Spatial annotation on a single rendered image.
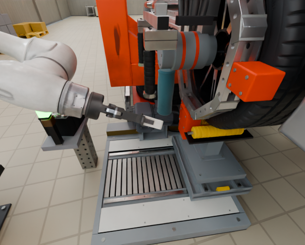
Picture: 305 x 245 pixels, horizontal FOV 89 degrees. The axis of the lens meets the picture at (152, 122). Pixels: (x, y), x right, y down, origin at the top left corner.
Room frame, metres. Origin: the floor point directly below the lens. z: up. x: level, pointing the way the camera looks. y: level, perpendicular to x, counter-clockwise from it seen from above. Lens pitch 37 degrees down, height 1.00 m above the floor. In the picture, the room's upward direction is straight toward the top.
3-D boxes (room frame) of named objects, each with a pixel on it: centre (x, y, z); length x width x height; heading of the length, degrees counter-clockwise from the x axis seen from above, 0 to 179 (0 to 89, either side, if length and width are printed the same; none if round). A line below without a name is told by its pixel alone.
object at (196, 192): (0.70, -0.37, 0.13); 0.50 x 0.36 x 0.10; 7
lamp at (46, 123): (0.55, 0.46, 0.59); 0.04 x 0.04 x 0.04; 7
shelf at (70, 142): (0.75, 0.49, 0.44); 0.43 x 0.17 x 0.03; 7
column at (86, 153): (0.77, 0.49, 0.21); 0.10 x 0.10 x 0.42; 7
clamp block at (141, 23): (0.82, 0.02, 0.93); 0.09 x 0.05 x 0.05; 97
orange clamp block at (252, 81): (0.37, -0.25, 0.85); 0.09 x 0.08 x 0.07; 7
